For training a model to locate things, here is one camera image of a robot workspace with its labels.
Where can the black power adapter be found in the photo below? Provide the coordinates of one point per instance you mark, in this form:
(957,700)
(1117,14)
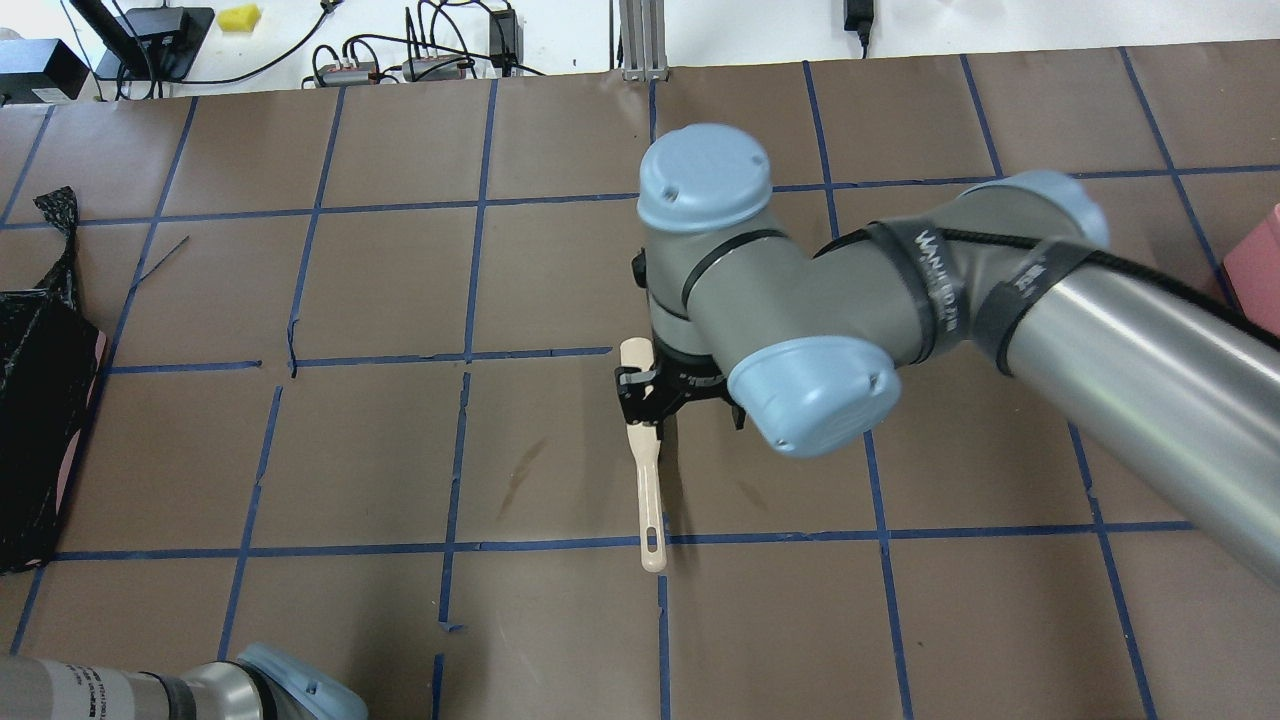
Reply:
(859,16)

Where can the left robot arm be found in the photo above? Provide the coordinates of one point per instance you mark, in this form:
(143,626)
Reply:
(259,683)

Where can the yellow sponge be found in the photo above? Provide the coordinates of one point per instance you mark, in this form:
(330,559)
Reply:
(239,20)

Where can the pink plastic bin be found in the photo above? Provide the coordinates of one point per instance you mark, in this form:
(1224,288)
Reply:
(1252,267)

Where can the aluminium frame post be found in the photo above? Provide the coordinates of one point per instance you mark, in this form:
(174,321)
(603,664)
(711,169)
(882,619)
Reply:
(643,41)

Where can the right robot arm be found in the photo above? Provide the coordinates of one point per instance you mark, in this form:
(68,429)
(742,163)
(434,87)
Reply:
(1180,388)

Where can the black bag lined bin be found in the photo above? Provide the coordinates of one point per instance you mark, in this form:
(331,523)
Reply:
(51,363)

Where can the usb hub with cables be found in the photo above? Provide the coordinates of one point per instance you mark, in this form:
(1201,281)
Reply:
(347,73)

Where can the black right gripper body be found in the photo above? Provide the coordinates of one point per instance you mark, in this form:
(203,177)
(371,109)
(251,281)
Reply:
(683,385)

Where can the white hand brush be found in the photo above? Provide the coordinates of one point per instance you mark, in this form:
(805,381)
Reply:
(634,383)

